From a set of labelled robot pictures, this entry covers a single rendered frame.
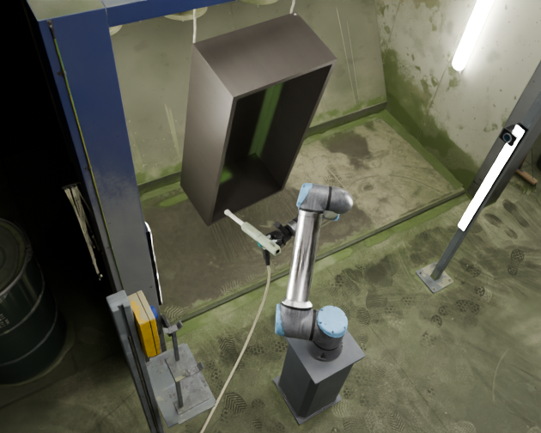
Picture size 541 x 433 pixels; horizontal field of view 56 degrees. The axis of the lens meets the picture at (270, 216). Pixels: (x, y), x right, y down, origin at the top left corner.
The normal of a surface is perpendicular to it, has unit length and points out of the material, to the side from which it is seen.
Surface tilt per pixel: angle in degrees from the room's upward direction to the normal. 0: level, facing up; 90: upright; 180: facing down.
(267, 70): 12
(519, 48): 90
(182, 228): 0
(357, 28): 57
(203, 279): 0
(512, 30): 90
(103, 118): 90
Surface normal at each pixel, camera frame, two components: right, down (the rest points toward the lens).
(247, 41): 0.20, -0.48
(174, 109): 0.47, 0.24
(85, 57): 0.50, 0.70
